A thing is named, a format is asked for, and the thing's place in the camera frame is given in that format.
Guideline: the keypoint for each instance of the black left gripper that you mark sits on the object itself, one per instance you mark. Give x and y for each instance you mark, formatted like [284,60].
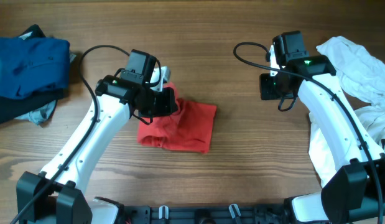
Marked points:
[166,101]

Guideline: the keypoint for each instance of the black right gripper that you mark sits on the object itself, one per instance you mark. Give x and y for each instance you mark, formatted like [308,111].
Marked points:
[268,87]

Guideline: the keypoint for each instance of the red printed t-shirt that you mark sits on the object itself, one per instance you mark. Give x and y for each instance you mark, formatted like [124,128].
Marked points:
[188,129]

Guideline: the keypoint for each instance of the white garment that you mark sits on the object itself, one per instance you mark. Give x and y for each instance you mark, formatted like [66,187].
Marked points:
[362,76]

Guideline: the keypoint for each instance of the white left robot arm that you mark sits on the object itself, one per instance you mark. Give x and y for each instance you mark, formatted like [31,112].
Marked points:
[57,193]

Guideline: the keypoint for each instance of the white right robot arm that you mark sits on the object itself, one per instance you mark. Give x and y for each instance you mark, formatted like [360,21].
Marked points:
[357,189]

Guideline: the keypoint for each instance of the blue folded garment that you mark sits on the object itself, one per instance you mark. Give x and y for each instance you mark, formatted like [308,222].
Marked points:
[33,65]

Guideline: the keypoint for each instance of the black folded garment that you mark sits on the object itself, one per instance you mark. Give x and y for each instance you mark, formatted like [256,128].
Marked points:
[8,107]

